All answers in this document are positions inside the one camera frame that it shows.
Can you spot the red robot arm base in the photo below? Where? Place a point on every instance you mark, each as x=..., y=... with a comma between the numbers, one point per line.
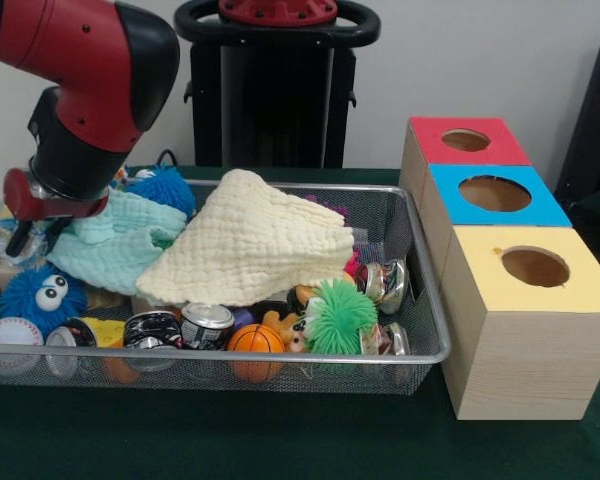
x=280, y=12

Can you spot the wooden box with three holes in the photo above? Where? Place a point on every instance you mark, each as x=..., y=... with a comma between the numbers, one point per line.
x=530, y=360

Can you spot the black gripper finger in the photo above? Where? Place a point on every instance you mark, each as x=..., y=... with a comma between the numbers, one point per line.
x=19, y=240
x=57, y=230

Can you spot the yellow cheese wedge toy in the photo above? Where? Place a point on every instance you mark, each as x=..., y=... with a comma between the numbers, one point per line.
x=107, y=332

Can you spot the white toy baseball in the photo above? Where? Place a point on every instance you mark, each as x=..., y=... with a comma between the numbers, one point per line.
x=10, y=335

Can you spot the orange toy basketball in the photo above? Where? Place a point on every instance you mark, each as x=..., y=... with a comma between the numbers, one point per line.
x=256, y=340

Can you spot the green spiky ball toy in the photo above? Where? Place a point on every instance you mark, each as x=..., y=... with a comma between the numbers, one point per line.
x=342, y=317

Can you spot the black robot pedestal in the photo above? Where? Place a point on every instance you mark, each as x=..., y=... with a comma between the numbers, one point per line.
x=280, y=100

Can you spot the crushed black and white can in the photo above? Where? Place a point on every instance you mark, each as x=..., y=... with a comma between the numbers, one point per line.
x=152, y=330

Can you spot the dark green tablecloth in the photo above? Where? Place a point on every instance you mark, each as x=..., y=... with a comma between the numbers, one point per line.
x=280, y=440

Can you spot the black upright panel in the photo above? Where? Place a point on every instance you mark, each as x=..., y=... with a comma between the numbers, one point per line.
x=595, y=125

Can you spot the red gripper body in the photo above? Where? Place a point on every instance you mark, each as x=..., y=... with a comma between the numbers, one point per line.
x=17, y=200

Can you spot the shallow mesh bin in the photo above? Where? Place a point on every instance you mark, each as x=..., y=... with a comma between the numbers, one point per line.
x=330, y=375

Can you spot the orange plush toy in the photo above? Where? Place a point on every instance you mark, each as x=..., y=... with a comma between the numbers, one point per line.
x=282, y=320

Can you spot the small blue spiky ball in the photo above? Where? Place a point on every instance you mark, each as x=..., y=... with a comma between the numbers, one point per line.
x=165, y=192

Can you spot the mint waffle cloth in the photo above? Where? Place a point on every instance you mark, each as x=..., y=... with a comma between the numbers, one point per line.
x=110, y=250

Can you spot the cream waffle cloth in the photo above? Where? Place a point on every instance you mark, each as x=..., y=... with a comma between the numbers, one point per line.
x=250, y=250

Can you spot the blue spiky ball with eyes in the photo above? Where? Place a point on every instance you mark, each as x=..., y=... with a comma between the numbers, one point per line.
x=25, y=300

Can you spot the crushed black can silver top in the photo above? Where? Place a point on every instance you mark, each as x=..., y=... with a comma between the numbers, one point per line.
x=207, y=325

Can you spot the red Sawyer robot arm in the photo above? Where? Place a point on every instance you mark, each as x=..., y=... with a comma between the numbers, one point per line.
x=95, y=70

